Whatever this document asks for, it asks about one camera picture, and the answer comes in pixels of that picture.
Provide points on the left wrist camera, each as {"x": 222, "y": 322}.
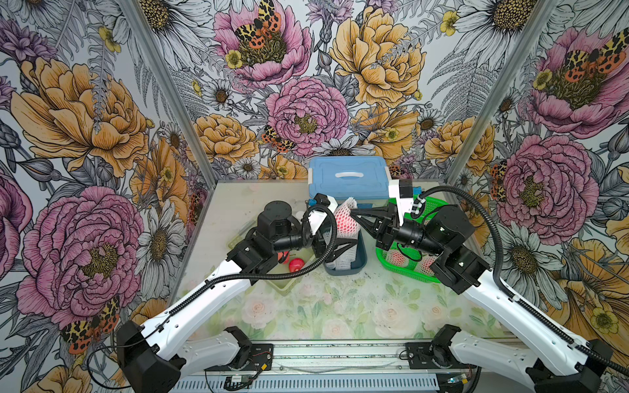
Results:
{"x": 320, "y": 211}

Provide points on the aluminium front rail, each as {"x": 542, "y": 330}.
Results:
{"x": 332, "y": 367}

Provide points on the dark teal plastic tray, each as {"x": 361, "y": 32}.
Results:
{"x": 358, "y": 264}

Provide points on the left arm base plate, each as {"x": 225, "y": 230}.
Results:
{"x": 252, "y": 358}

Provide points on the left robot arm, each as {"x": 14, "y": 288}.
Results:
{"x": 280, "y": 247}

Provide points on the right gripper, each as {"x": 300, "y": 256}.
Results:
{"x": 385, "y": 226}

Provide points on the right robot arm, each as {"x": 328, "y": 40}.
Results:
{"x": 553, "y": 359}

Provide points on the blue lidded storage box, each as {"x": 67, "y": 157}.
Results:
{"x": 363, "y": 178}

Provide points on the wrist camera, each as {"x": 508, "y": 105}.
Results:
{"x": 320, "y": 211}
{"x": 404, "y": 193}

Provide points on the pale green perforated basket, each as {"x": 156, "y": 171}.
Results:
{"x": 283, "y": 287}

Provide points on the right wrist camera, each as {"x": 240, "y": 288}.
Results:
{"x": 404, "y": 193}

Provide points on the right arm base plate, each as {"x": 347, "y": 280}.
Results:
{"x": 426, "y": 356}

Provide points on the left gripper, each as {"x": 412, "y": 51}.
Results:
{"x": 338, "y": 241}

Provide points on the bright green perforated basket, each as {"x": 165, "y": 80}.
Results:
{"x": 415, "y": 256}

